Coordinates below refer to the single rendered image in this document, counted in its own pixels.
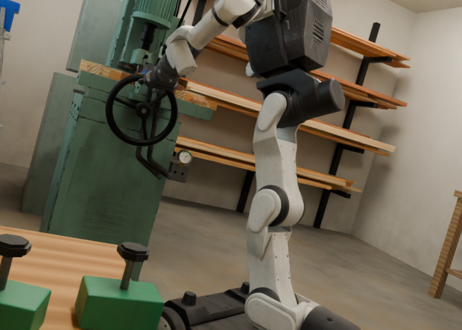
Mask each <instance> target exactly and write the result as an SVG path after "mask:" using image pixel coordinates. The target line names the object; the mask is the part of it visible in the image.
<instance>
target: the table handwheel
mask: <svg viewBox="0 0 462 330"><path fill-rule="evenodd" d="M143 75H145V74H133V75H130V76H127V77H125V78H123V79H122V80H120V81H119V82H117V83H116V84H115V85H114V87H113V88H112V89H111V91H110V92H109V95H108V97H107V101H106V105H105V115H106V119H107V122H108V125H109V127H110V129H111V130H112V131H113V133H114V134H115V135H116V136H117V137H118V138H119V139H121V140H122V141H123V142H126V143H127V144H130V145H134V146H150V145H154V144H157V143H158V142H161V141H162V140H163V139H164V138H166V137H167V136H168V135H169V134H170V132H171V131H172V130H173V128H174V126H175V124H176V121H177V116H178V104H177V99H176V97H175V94H174V93H173V92H171V91H164V93H162V94H161V95H160V96H158V97H157V98H156V99H154V100H153V101H151V102H150V103H148V104H146V103H143V102H141V103H138V104H132V103H130V102H127V101H126V100H123V99H121V98H119V97H117V94H118V92H119V91H120V90H121V89H122V88H123V87H124V86H126V85H127V84H129V83H132V82H135V81H138V80H139V79H140V78H143ZM165 96H168V98H169V100H170V105H171V115H170V120H169V123H168V125H167V126H166V128H165V129H164V130H163V131H162V132H161V133H160V134H159V135H157V136H155V137H152V138H150V139H148V135H147V130H146V118H147V117H149V116H150V114H151V107H152V106H153V105H154V104H155V103H157V102H158V101H160V100H161V99H162V98H164V97H165ZM114 100H115V101H117V102H120V103H122V104H124V105H126V106H128V107H130V108H131V110H132V111H134V112H135V114H136V116H138V117H140V118H141V119H142V128H143V135H144V139H143V140H138V139H134V138H132V137H129V136H127V135H125V134H124V133H123V132H122V131H121V130H120V129H119V128H118V126H117V124H116V122H115V120H114V118H113V102H114Z"/></svg>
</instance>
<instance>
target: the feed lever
mask: <svg viewBox="0 0 462 330"><path fill-rule="evenodd" d="M191 1H192V0H188V3H187V4H186V7H185V9H184V12H183V14H182V16H181V19H180V21H179V23H178V26H177V28H176V29H178V28H180V26H181V24H182V21H183V20H184V17H185V15H186V12H187V10H188V7H189V5H190V3H191ZM166 48H167V46H166V44H165V45H164V46H163V49H162V56H163V55H164V54H165V53H166V51H165V50H166Z"/></svg>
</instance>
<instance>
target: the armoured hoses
mask: <svg viewBox="0 0 462 330"><path fill-rule="evenodd" d="M162 92H163V90H159V91H158V93H157V97H158V96H160V95H161V94H162ZM152 94H153V88H149V87H148V92H147V94H146V100H145V103H146V104H148V103H150V102H151V98H152ZM157 97H156V98H157ZM161 103H162V99H161V100H160V101H158V102H157V103H155V110H154V115H153V121H152V127H151V133H150V138H153V137H155V136H156V132H157V131H156V130H157V125H158V120H159V119H158V118H159V114H160V106H161ZM138 136H139V137H138V139H139V140H143V139H144V135H143V128H142V123H141V126H140V130H139V135H138ZM153 147H154V145H150V146H148V152H147V157H146V158H147V160H148V161H146V160H145V159H144V158H143V157H142V156H141V150H142V147H141V146H136V151H135V157H136V159H137V160H138V161H139V162H140V163H141V164H142V165H143V166H145V167H146V168H147V169H148V170H149V171H150V172H151V173H152V174H154V176H156V178H158V179H161V178H163V175H164V176H165V177H166V178H167V179H171V177H172V175H171V174H170V173H169V172H168V171H167V170H166V169H164V168H163V167H162V166H161V165H159V164H158V163H157V162H156V161H155V160H154V159H153V157H152V154H153ZM154 167H155V168H156V169H157V170H156V169H155V168H154ZM158 171H159V172H158Z"/></svg>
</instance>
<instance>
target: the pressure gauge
mask: <svg viewBox="0 0 462 330"><path fill-rule="evenodd" d="M186 156H187V157H186ZM177 158H178V160H179V161H180V165H179V166H181V167H183V165H184V164H188V163H190V162H191V160H192V158H193V155H192V153H191V152H190V151H188V150H186V149H183V150H181V151H180V152H178V155H177Z"/></svg>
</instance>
